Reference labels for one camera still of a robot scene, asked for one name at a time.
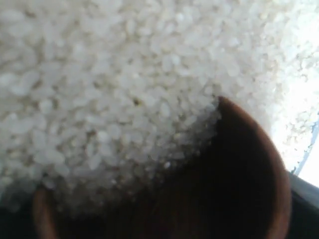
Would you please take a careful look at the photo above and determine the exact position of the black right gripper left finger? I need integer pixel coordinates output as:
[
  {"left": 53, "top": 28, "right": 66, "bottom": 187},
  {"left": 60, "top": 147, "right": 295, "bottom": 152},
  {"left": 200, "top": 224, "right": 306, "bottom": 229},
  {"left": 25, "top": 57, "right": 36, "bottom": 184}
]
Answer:
[{"left": 0, "top": 204, "right": 37, "bottom": 239}]

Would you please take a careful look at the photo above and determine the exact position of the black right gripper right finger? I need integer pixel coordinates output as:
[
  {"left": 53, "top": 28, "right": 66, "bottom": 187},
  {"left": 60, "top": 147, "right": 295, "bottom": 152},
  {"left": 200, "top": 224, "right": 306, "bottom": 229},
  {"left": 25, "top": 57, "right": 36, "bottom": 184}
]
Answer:
[{"left": 286, "top": 173, "right": 319, "bottom": 239}]

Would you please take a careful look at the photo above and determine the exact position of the brown wooden cup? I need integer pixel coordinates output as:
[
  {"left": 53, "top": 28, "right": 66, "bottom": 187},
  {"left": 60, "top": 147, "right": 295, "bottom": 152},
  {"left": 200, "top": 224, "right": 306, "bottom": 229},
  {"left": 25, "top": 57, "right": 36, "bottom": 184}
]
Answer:
[{"left": 32, "top": 97, "right": 291, "bottom": 239}]

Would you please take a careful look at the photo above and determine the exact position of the rice in steel basin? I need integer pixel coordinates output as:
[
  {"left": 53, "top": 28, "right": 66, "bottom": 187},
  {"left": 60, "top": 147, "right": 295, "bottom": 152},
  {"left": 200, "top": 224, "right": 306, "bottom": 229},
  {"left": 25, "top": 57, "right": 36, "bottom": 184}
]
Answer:
[{"left": 0, "top": 0, "right": 319, "bottom": 212}]

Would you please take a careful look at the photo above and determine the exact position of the large steel basin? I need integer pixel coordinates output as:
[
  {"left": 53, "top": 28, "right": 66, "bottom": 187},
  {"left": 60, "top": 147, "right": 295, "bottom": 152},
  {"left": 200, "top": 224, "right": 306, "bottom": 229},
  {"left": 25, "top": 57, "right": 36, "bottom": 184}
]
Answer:
[{"left": 292, "top": 121, "right": 319, "bottom": 176}]

